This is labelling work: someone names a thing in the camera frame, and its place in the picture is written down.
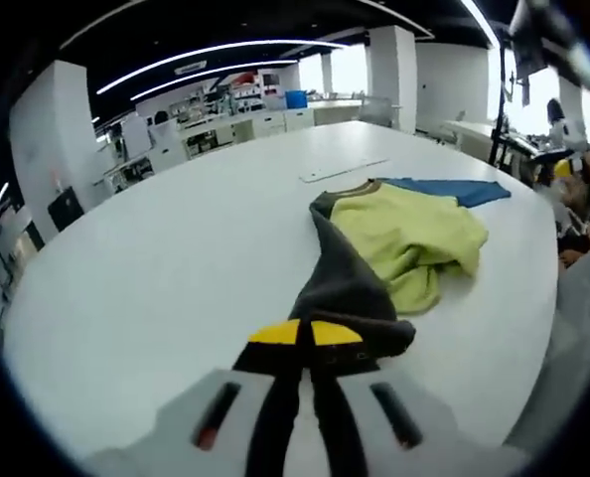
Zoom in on grey office chair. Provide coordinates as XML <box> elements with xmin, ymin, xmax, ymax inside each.
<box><xmin>362</xmin><ymin>93</ymin><xmax>396</xmax><ymax>128</ymax></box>

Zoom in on long ceiling light strip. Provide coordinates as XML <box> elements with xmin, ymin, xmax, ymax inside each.
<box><xmin>129</xmin><ymin>59</ymin><xmax>299</xmax><ymax>102</ymax></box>
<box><xmin>95</xmin><ymin>39</ymin><xmax>359</xmax><ymax>96</ymax></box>

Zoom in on white desk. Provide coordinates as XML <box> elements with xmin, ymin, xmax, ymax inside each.
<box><xmin>440</xmin><ymin>118</ymin><xmax>498</xmax><ymax>161</ymax></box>

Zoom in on white board panel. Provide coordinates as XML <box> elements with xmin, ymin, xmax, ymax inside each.
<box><xmin>120</xmin><ymin>112</ymin><xmax>153</xmax><ymax>153</ymax></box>

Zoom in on blue bin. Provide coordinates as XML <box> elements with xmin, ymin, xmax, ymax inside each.
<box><xmin>284</xmin><ymin>88</ymin><xmax>311</xmax><ymax>110</ymax></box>

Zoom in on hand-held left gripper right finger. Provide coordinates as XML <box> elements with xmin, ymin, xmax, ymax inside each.
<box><xmin>308</xmin><ymin>320</ymin><xmax>530</xmax><ymax>477</ymax></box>

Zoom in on yellow blue grey garment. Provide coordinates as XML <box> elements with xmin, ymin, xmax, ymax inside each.
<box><xmin>288</xmin><ymin>177</ymin><xmax>514</xmax><ymax>373</ymax></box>

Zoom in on black box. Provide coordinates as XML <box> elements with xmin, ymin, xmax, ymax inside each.
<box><xmin>47</xmin><ymin>185</ymin><xmax>85</xmax><ymax>233</ymax></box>

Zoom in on white square pillar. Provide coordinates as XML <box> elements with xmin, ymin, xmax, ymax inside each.
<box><xmin>8</xmin><ymin>59</ymin><xmax>98</xmax><ymax>240</ymax></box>
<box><xmin>367</xmin><ymin>24</ymin><xmax>418</xmax><ymax>136</ymax></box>

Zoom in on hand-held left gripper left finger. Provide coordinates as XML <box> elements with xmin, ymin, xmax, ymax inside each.
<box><xmin>88</xmin><ymin>319</ymin><xmax>304</xmax><ymax>477</ymax></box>

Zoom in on white template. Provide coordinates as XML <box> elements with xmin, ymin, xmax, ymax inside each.
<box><xmin>298</xmin><ymin>157</ymin><xmax>391</xmax><ymax>185</ymax></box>

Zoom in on black monitor stand pole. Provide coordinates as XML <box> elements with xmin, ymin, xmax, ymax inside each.
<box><xmin>490</xmin><ymin>22</ymin><xmax>511</xmax><ymax>166</ymax></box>

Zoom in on white counter cabinet row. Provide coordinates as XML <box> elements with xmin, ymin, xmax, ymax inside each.
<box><xmin>148</xmin><ymin>105</ymin><xmax>317</xmax><ymax>171</ymax></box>

